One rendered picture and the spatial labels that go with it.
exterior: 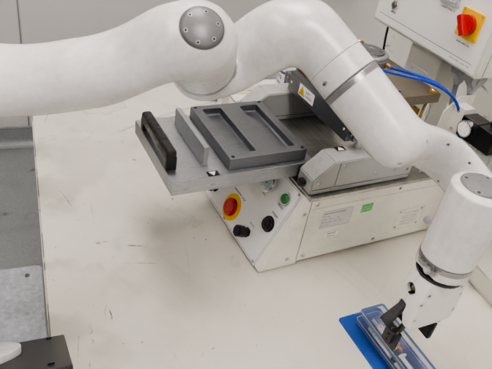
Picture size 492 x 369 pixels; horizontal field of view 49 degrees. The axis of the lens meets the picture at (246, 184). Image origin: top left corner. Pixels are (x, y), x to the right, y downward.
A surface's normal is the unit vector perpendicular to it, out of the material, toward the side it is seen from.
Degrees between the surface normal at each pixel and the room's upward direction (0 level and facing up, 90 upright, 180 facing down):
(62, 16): 90
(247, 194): 65
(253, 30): 81
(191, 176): 0
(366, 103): 70
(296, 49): 91
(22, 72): 49
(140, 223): 0
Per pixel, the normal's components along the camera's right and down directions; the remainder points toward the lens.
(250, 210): -0.74, -0.21
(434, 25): -0.89, 0.14
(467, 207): -0.62, 0.38
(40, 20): 0.33, 0.59
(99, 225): 0.15, -0.80
